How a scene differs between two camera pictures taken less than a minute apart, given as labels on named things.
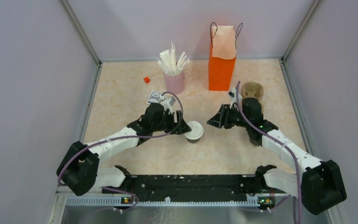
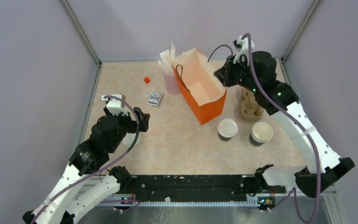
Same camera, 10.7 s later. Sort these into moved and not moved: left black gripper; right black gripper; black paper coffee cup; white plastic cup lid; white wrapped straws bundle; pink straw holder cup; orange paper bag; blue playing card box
Moved: black paper coffee cup; white plastic cup lid; right black gripper; orange paper bag; left black gripper
Not moved: white wrapped straws bundle; blue playing card box; pink straw holder cup
